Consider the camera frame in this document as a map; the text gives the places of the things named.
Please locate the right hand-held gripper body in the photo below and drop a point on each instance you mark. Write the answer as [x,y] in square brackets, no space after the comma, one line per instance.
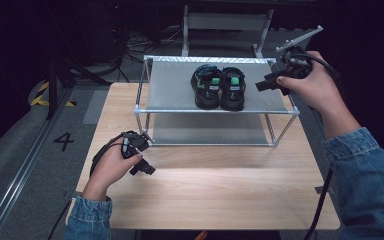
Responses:
[293,65]

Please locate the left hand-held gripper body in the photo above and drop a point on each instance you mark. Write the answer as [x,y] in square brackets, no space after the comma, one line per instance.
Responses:
[135,143]

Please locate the grey two-tier shoe rack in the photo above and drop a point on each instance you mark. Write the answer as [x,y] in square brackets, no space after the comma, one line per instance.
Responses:
[173,90]

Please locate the person's left hand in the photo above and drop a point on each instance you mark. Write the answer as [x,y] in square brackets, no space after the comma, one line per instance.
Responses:
[110,173]

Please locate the person's right hand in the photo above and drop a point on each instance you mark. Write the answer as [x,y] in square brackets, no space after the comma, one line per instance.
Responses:
[320,88]

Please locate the black tripod stand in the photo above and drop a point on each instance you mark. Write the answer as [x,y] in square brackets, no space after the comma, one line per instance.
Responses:
[55,83]

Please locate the grey tape piece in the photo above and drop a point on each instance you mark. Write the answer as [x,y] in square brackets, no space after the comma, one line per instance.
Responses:
[320,190]

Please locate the grey metal frame stand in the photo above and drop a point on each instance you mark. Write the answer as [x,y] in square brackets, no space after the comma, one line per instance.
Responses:
[226,21]

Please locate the metal floor rail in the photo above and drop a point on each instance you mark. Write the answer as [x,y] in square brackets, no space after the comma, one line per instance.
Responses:
[16,180]

